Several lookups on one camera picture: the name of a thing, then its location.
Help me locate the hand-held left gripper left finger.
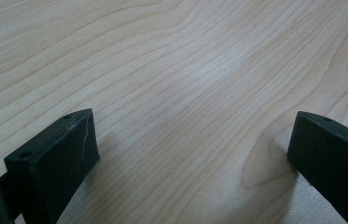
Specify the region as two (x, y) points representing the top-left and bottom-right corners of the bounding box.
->
(3, 108), (101, 224)

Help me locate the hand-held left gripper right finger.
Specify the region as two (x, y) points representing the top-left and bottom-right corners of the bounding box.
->
(286, 110), (348, 224)

